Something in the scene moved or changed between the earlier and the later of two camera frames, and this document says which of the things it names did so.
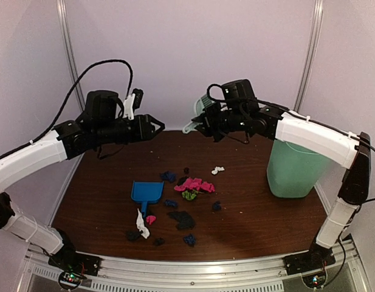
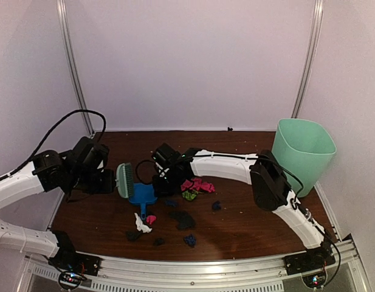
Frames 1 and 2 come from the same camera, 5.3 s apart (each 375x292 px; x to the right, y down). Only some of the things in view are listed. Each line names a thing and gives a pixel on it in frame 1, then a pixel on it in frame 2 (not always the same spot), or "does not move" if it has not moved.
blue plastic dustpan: x=146 y=192 does not move
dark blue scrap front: x=190 y=239 does not move
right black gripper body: x=216 y=123 -> x=169 y=185
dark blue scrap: x=171 y=202 does not move
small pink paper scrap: x=150 y=219 does not move
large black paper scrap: x=184 y=220 does not move
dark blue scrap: x=217 y=205 does not move
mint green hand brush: x=199 y=109 -> x=124 y=181
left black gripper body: x=135 y=134 -> x=87 y=183
